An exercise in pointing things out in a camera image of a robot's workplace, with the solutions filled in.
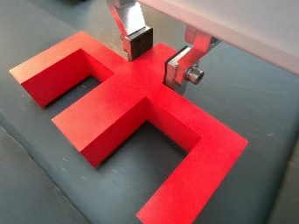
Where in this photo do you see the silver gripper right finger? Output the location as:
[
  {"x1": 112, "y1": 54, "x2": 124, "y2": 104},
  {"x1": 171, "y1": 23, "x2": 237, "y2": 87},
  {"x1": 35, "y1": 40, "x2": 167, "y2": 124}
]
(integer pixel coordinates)
[{"x1": 163, "y1": 25, "x2": 221, "y2": 95}]

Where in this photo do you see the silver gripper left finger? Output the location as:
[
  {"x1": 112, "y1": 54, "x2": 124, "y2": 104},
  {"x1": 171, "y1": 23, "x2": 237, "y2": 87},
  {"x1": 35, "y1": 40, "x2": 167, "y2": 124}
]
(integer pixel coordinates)
[{"x1": 107, "y1": 0, "x2": 154, "y2": 61}]

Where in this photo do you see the red cross-shaped block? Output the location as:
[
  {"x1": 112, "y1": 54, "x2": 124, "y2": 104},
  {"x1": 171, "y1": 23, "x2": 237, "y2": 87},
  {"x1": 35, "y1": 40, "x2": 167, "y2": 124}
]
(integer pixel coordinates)
[{"x1": 10, "y1": 31, "x2": 249, "y2": 224}]

